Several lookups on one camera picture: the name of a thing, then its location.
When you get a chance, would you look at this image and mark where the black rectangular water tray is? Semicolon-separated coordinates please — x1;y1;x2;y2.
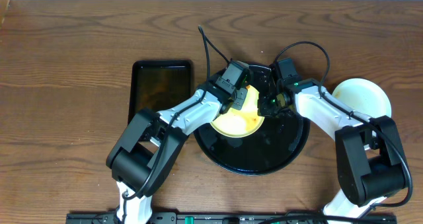
120;60;192;145

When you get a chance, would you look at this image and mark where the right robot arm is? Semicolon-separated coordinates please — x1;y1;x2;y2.
257;77;413;223

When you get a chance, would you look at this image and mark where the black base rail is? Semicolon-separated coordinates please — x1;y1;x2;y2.
65;212;397;224

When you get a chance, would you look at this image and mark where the light green plate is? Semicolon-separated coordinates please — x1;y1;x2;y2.
332;78;392;118

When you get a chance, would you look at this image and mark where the black round tray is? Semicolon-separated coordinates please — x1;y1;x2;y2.
193;63;311;176

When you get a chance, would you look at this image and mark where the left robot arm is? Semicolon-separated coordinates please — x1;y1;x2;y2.
106;83;258;223

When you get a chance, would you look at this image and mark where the yellow plate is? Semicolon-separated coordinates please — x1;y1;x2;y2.
210;85;264;138

